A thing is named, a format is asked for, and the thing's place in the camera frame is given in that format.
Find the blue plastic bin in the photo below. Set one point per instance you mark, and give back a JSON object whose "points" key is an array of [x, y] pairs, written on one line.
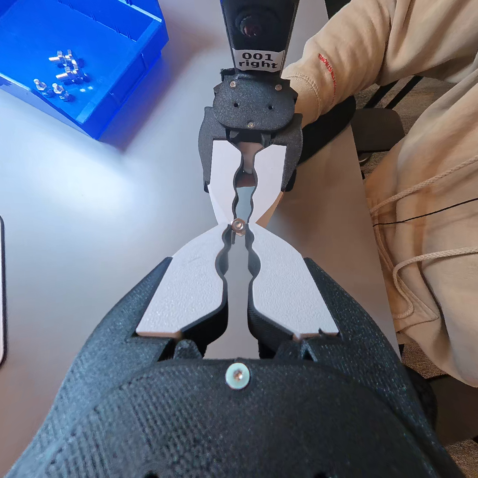
{"points": [[112, 30]]}

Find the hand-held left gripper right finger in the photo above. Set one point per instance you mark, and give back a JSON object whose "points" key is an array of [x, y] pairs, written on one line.
{"points": [[293, 291]]}

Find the black office chair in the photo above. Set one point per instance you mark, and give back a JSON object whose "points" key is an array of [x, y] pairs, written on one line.
{"points": [[377, 127]]}

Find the person's right forearm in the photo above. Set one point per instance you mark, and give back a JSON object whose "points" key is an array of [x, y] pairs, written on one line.
{"points": [[351, 45]]}

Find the black wrist rest pad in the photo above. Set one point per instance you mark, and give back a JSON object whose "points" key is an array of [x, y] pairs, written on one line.
{"points": [[328, 127]]}

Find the person's torso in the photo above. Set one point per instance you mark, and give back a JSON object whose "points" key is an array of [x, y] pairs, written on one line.
{"points": [[441, 261]]}

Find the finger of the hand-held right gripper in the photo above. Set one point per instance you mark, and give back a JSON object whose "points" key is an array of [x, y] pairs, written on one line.
{"points": [[222, 175], [270, 175]]}

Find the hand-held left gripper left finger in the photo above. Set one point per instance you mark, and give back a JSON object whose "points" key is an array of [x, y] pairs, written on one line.
{"points": [[183, 291]]}

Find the white document stand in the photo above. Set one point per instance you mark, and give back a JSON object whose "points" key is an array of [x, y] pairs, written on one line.
{"points": [[2, 299]]}

